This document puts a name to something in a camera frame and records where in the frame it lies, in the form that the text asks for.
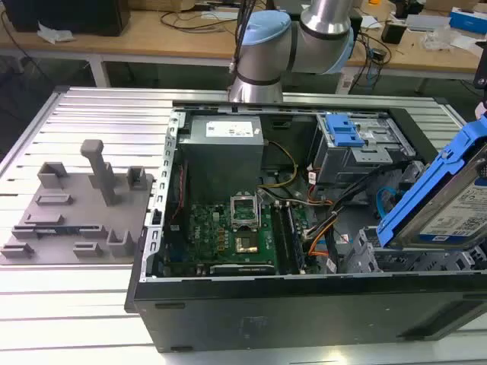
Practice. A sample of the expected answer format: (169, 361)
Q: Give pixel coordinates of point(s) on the hard disk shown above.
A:
(449, 197)

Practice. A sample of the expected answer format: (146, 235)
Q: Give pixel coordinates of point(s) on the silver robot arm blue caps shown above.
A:
(266, 57)

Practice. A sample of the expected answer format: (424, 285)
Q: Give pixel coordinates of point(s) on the empty black RAM slot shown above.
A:
(281, 235)

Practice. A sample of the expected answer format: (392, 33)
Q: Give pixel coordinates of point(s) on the blue cardboard box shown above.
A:
(470, 21)

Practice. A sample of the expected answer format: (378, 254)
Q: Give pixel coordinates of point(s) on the clear plastic packaging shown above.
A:
(439, 38)

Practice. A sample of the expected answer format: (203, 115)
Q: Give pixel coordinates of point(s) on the flat gray box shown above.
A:
(428, 23)

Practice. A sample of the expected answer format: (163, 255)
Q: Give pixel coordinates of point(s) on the small black box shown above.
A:
(393, 32)

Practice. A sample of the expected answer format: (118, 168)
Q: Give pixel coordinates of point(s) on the blue plastic drive latch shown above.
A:
(344, 131)

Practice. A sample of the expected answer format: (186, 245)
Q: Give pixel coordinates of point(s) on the gray metal drive cage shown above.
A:
(342, 163)

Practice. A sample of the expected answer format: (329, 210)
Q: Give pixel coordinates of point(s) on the installed RAM stick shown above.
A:
(296, 239)

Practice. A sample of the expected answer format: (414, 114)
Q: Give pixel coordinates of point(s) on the metal locking lever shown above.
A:
(260, 205)

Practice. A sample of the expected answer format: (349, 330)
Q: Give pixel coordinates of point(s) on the gray power supply unit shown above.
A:
(220, 163)

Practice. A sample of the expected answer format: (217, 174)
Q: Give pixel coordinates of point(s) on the CPU socket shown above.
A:
(247, 245)

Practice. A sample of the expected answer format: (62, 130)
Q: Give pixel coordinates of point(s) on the black graphics card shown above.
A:
(243, 269)

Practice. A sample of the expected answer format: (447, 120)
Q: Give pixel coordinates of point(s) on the black open PC case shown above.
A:
(289, 315)

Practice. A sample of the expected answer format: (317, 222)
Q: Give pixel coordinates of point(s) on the green motherboard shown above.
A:
(205, 235)

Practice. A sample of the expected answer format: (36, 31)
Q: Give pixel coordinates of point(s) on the wooden desk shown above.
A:
(152, 42)

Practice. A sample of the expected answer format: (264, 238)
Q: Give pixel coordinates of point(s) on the black computer tower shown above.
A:
(68, 15)

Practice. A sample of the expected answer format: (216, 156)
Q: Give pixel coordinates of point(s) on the white crumpled plastic bag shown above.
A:
(53, 33)

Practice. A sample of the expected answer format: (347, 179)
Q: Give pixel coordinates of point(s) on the gray parts rack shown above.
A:
(76, 213)

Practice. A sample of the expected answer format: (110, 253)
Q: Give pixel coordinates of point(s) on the RAM stick on rack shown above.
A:
(57, 230)

